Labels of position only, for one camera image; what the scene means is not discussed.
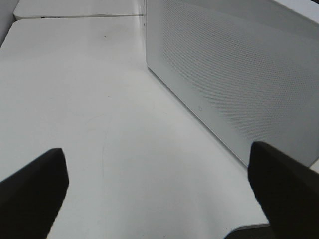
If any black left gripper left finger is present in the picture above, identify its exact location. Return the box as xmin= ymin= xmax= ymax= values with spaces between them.
xmin=0 ymin=148 xmax=69 ymax=239

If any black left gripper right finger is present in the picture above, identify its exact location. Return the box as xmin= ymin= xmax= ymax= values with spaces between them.
xmin=248 ymin=141 xmax=319 ymax=239

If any white microwave door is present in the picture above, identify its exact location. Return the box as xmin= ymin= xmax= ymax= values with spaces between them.
xmin=146 ymin=0 xmax=319 ymax=166

